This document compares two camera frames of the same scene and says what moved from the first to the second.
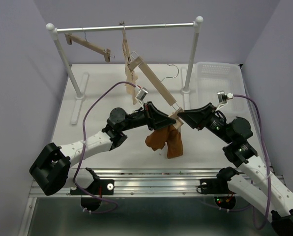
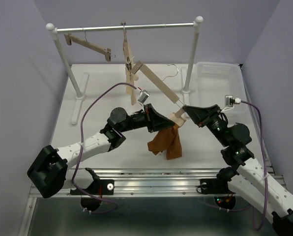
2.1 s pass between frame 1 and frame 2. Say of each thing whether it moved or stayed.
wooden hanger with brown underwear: moved
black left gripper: stayed
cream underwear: stayed
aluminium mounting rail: stayed
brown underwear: moved
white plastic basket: stayed
